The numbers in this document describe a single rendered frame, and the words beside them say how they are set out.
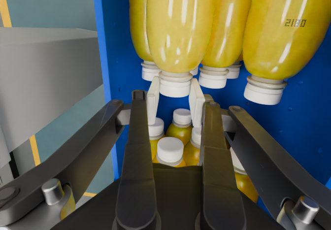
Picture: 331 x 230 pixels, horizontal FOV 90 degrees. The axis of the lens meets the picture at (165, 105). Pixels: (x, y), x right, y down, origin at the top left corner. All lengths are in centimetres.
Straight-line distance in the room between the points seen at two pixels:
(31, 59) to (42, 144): 154
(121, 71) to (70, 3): 127
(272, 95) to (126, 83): 20
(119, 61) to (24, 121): 48
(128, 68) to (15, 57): 40
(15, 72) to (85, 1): 94
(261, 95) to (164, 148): 14
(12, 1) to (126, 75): 152
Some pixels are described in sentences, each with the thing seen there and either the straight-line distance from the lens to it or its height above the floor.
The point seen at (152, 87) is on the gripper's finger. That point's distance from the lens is 16.
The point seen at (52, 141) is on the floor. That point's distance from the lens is 204.
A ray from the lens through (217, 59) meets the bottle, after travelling 22.
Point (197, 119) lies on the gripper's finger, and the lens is 15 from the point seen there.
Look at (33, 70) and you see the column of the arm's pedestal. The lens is 67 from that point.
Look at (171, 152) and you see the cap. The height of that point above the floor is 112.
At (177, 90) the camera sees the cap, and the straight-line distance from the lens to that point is 19.
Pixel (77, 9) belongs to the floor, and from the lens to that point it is 148.
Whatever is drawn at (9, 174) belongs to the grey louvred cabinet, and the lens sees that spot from 245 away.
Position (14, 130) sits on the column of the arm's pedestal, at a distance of 65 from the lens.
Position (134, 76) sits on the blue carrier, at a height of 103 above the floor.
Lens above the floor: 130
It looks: 65 degrees down
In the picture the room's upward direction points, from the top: 173 degrees counter-clockwise
